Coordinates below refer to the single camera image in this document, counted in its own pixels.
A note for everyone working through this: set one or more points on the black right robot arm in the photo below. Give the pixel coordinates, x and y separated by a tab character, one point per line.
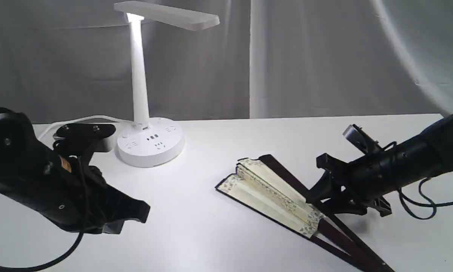
420	158

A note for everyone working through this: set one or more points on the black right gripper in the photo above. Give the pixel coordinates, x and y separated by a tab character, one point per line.
349	188

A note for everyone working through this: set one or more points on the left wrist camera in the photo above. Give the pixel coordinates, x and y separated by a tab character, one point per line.
79	136

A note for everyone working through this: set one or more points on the paper folding fan purple ribs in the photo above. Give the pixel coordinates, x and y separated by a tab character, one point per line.
266	187

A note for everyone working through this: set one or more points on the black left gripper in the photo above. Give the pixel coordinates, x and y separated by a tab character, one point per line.
78	198

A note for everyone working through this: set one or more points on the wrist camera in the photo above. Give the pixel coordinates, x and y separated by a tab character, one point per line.
79	136
363	142

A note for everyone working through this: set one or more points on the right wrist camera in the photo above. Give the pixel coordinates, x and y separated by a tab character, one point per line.
363	142

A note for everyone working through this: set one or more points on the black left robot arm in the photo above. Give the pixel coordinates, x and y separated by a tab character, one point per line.
24	160

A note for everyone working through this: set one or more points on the white desk lamp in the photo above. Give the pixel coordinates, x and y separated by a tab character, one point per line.
152	141

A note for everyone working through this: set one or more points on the grey backdrop curtain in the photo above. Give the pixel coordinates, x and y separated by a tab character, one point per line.
65	59

